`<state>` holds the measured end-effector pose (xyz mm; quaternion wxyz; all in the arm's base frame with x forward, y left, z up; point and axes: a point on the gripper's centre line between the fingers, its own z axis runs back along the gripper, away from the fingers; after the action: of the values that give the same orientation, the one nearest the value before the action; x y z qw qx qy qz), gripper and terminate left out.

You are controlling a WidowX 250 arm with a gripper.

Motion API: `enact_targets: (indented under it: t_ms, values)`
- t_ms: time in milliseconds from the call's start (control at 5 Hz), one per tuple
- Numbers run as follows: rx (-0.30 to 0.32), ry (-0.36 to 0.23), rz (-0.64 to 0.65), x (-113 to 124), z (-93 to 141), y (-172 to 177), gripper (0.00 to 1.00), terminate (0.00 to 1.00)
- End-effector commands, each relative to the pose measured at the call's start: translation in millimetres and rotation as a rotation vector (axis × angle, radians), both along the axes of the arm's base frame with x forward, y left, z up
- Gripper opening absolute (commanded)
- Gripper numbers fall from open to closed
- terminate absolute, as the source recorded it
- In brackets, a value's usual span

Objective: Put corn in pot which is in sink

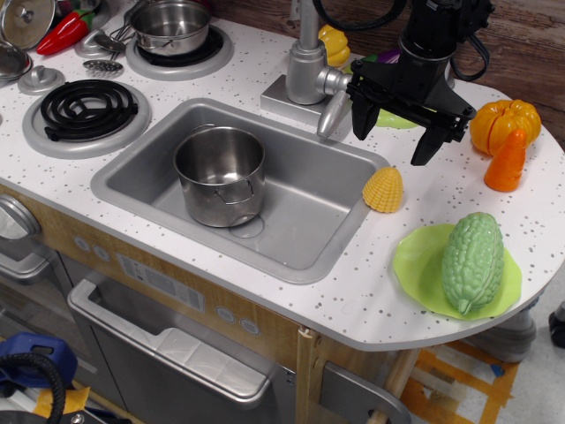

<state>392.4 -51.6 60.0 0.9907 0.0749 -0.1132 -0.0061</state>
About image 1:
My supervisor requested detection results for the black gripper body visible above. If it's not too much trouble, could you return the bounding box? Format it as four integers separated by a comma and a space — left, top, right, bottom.
347, 58, 477, 131

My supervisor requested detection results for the red toy chili pepper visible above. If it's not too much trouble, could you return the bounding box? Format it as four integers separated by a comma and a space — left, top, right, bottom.
36, 9, 94, 56

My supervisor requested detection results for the yellow toy corn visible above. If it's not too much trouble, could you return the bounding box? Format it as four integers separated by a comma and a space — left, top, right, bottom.
362, 167, 403, 213

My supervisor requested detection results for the metal slotted spoon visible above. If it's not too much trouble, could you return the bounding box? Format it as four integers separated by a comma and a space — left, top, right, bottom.
83, 59, 123, 72

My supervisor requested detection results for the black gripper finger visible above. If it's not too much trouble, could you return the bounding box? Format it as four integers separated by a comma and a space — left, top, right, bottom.
351, 95, 380, 140
411, 125, 458, 166

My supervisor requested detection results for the rear stove burner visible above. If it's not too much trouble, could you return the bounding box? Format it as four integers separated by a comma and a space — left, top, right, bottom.
125, 26, 234, 81

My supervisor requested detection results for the silver toy faucet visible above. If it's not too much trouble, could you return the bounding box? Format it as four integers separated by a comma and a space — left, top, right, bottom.
260, 1, 351, 138

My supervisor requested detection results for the steel pot in sink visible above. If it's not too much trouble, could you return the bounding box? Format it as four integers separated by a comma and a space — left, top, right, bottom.
173, 124, 266, 228

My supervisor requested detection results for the yellow toy bell pepper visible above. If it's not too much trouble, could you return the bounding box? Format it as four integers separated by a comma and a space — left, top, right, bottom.
318, 25, 350, 67

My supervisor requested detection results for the metal ladle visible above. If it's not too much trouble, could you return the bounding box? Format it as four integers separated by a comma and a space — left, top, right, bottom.
94, 21, 132, 53

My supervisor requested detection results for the black cable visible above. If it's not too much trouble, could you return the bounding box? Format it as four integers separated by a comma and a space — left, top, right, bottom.
312, 0, 491, 83

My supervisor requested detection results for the orange toy carrot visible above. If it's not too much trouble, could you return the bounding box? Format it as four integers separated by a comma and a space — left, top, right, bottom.
484, 128, 527, 193

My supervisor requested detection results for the grey rear stove knob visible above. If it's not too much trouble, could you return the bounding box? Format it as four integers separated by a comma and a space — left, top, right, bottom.
74, 29, 111, 59

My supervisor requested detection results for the steel pot on stove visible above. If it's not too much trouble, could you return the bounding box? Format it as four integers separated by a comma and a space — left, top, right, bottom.
130, 1, 212, 57

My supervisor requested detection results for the steel pot lid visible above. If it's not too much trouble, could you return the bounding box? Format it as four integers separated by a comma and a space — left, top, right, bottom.
1, 0, 56, 49

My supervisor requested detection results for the grey oven door handle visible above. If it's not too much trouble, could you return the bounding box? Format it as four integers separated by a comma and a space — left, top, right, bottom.
1, 193, 53, 286

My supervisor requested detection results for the blue clamp with hose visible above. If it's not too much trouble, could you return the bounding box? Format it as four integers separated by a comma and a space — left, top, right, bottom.
1, 332, 78, 423

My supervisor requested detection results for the green bitter gourd toy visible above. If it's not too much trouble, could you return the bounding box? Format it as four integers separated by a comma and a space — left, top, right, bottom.
441, 212, 504, 315

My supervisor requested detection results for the purple toy eggplant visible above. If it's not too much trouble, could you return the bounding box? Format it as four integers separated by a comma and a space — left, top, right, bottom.
376, 49, 401, 64

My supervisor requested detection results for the grey stove knob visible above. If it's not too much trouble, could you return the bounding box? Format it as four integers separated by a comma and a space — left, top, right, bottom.
74, 29, 111, 59
18, 65, 65, 95

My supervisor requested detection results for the grey table leg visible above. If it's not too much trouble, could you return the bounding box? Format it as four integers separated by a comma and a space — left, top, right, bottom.
465, 297, 539, 363

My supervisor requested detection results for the black front stove burner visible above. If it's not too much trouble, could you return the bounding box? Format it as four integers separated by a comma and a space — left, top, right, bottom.
22, 79, 152, 159

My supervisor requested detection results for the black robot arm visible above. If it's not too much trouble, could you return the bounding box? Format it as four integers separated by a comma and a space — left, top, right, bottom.
346, 1, 493, 166

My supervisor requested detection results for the orange toy pumpkin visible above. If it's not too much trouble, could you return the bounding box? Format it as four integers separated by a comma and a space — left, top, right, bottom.
469, 100, 541, 156

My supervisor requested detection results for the grey toy sink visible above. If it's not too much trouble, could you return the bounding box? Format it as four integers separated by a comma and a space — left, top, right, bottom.
91, 99, 388, 284

